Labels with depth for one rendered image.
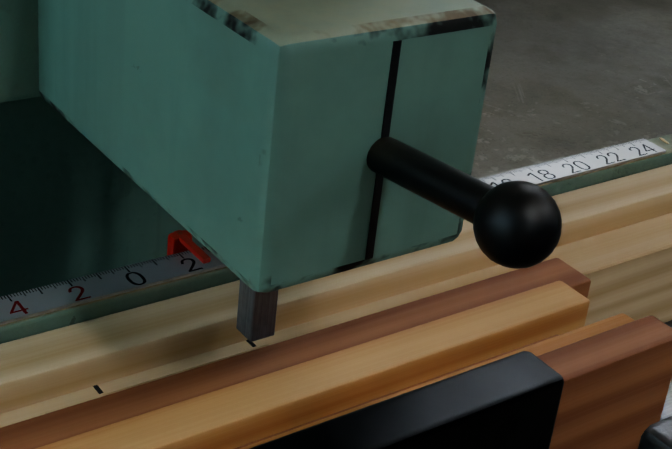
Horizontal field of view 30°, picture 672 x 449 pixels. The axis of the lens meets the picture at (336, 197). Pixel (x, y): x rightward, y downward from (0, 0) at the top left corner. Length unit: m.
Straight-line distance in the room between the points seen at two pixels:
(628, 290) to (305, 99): 0.24
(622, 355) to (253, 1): 0.14
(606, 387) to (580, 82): 2.97
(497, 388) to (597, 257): 0.19
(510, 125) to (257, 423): 2.65
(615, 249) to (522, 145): 2.40
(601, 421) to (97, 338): 0.15
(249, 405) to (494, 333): 0.09
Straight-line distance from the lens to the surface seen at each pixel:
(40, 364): 0.38
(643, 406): 0.39
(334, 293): 0.42
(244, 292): 0.39
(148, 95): 0.35
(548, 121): 3.05
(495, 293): 0.43
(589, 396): 0.36
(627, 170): 0.54
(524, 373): 0.32
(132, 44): 0.35
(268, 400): 0.36
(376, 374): 0.37
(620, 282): 0.50
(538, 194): 0.28
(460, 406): 0.30
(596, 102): 3.22
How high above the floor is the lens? 1.17
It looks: 27 degrees down
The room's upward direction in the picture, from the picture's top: 7 degrees clockwise
